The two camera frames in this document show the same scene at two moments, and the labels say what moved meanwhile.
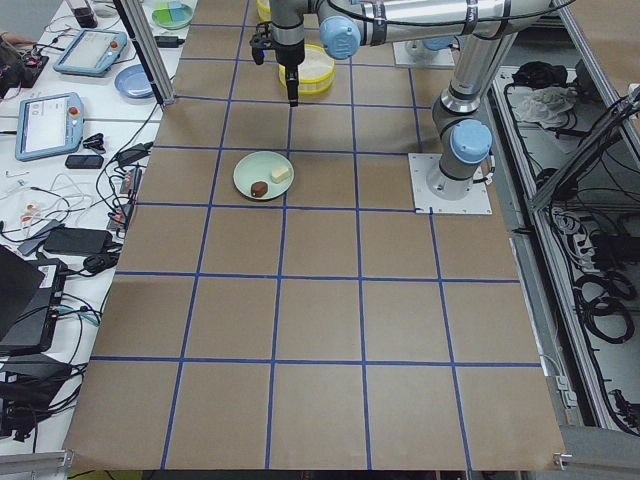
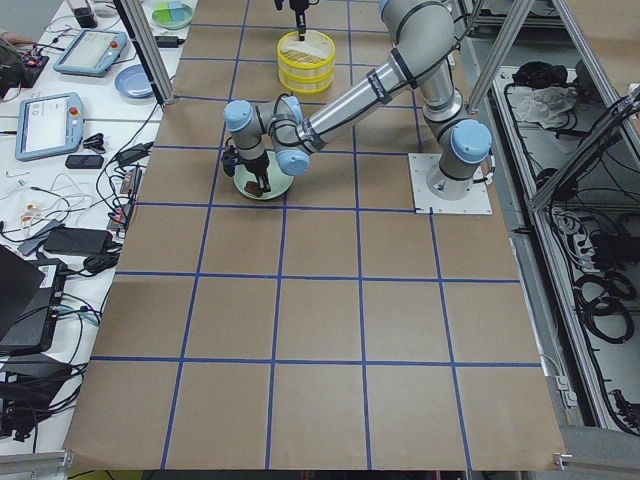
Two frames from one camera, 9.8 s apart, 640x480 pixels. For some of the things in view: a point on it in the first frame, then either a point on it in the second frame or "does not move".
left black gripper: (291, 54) -> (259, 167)
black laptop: (30, 291) does not move
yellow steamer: (264, 11) -> (308, 63)
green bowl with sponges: (172, 15) does not move
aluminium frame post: (138, 24) does not move
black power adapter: (77, 240) does not move
